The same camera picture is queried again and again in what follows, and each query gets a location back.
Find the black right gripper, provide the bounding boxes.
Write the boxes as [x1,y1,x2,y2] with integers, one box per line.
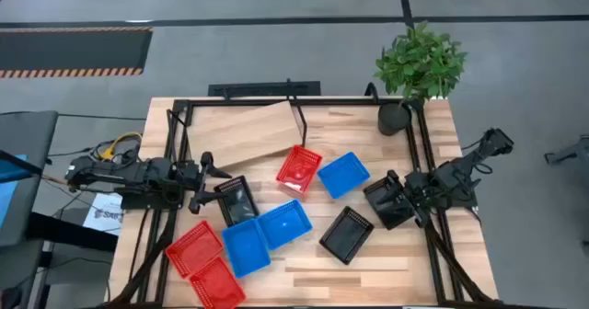
[384,169,438,230]

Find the light wooden shelf board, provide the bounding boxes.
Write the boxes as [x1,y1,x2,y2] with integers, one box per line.
[186,99,304,169]

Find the black perforated panel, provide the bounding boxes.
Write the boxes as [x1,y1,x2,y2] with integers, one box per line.
[208,80,322,98]

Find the grey desk top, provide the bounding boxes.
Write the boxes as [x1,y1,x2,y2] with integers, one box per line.
[0,110,60,248]

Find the red plastic basket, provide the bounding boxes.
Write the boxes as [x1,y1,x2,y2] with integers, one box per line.
[275,143,324,196]
[164,220,225,280]
[189,255,248,309]

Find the tan thin cable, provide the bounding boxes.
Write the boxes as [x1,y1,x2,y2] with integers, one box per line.
[43,174,75,189]

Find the black plastic basket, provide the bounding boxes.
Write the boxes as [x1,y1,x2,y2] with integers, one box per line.
[318,205,375,266]
[362,175,418,231]
[213,175,260,228]

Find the black slim bar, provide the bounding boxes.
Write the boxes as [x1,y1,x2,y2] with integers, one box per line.
[0,150,52,177]

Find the black curved bracket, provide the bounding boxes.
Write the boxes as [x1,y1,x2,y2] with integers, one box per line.
[364,82,381,104]

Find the black mat hazard-striped edges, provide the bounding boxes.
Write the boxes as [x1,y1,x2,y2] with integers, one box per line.
[0,27,154,79]

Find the blue plastic basket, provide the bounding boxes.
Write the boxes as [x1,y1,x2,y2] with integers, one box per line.
[256,199,315,251]
[316,151,372,200]
[221,217,272,280]

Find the yellow cable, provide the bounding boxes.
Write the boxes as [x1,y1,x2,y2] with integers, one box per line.
[98,132,144,161]

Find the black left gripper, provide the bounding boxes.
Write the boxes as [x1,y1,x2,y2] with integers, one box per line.
[177,151,234,216]

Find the black desk beam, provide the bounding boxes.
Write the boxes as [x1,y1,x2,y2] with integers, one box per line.
[25,212,120,254]

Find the blue flat sheet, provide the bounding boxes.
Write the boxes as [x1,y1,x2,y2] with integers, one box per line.
[0,154,29,230]

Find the white printed paper sheet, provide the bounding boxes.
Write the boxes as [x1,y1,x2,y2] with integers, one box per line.
[82,192,125,236]

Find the black aluminium table frame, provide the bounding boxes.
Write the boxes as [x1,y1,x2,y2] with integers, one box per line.
[105,97,498,309]

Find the green potted plant black pot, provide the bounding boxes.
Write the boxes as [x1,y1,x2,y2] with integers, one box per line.
[373,20,469,137]

